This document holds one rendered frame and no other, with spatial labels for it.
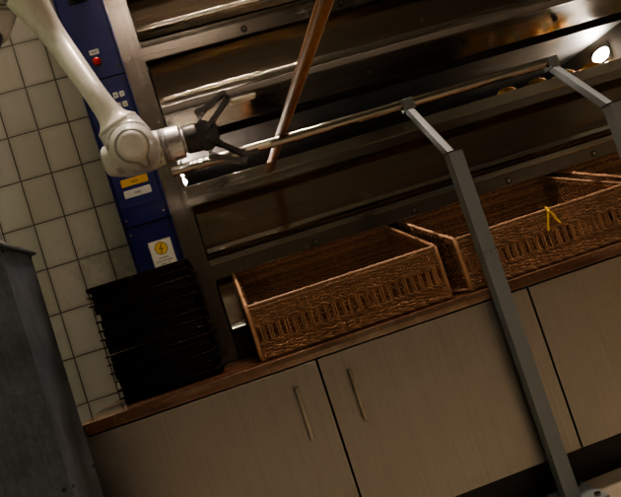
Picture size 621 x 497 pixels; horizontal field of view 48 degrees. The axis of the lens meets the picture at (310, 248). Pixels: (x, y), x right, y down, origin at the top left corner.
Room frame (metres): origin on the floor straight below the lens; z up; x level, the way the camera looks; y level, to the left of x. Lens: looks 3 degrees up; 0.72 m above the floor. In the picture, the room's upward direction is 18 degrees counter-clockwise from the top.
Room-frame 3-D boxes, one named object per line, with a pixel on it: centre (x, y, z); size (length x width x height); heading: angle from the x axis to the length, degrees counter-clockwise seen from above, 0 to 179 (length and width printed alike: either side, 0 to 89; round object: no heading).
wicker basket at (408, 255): (2.09, -0.03, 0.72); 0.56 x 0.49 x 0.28; 97
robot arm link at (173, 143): (1.76, 0.25, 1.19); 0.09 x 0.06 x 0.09; 9
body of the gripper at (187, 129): (1.78, 0.18, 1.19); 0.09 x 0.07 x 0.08; 99
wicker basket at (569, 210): (2.17, -0.61, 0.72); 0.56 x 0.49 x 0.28; 99
